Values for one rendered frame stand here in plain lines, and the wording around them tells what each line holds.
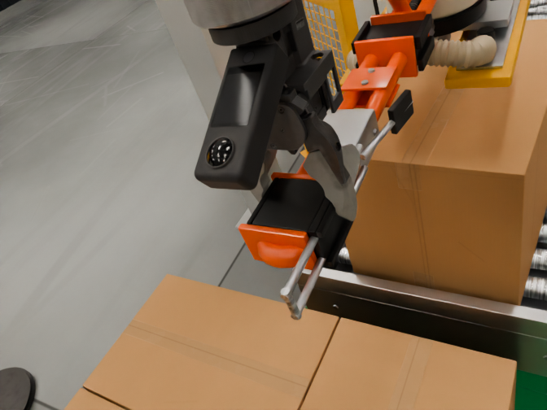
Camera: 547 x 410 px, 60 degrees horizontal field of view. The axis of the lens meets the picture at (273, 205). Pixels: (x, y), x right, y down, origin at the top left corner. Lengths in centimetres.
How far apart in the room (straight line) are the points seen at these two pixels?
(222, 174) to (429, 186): 67
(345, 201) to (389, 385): 72
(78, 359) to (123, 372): 97
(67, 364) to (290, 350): 137
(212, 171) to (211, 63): 156
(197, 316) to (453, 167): 81
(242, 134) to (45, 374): 214
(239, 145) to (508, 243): 76
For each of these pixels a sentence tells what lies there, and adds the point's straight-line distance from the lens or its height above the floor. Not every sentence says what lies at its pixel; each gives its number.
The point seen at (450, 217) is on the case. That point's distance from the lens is 101.
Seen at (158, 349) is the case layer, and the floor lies 54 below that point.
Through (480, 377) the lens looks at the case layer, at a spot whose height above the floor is 54.
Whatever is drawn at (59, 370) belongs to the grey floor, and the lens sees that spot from 237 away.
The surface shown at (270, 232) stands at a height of 123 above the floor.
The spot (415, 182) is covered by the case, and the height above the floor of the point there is 90.
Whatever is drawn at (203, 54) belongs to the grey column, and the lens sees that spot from 190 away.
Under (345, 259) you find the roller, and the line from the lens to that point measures 135.
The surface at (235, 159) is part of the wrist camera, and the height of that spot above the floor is 135.
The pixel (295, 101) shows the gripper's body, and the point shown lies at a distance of 39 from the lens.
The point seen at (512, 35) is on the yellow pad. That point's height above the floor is 112.
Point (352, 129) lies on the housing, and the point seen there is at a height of 123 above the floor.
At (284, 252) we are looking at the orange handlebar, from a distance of 44.
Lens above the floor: 152
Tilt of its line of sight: 38 degrees down
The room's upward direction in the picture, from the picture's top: 22 degrees counter-clockwise
